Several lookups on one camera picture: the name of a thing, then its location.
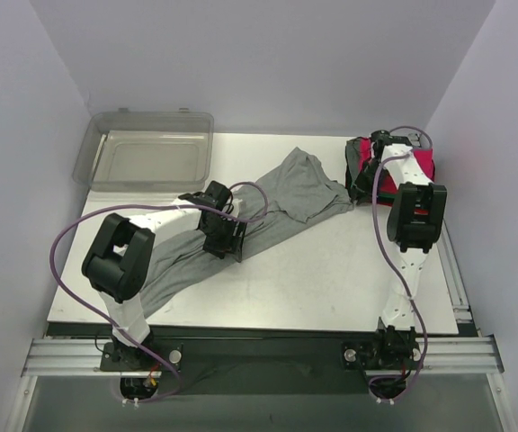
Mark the clear plastic bin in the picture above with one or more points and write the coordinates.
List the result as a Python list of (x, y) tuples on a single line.
[(145, 152)]

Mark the aluminium frame rail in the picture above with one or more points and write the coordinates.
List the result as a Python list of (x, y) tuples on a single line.
[(65, 358)]

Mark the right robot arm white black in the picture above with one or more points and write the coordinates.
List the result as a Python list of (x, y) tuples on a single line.
[(413, 226)]

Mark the folded magenta t-shirt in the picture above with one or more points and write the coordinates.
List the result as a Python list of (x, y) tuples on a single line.
[(424, 158)]

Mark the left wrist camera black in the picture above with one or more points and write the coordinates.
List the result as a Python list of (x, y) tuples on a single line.
[(216, 196)]

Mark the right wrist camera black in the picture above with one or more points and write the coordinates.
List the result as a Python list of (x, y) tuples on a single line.
[(379, 140)]

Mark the folded grey t-shirt in stack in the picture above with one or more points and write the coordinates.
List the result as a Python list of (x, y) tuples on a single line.
[(352, 159)]

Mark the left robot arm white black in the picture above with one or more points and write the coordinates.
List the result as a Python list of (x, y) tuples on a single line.
[(118, 260)]

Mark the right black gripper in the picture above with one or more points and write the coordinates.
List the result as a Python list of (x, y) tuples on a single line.
[(362, 178)]

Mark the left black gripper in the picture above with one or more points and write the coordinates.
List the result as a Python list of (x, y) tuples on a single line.
[(225, 243)]

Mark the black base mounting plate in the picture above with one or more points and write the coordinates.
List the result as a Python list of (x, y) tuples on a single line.
[(230, 361)]

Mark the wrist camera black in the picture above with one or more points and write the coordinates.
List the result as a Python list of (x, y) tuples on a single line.
[(379, 140), (216, 196)]

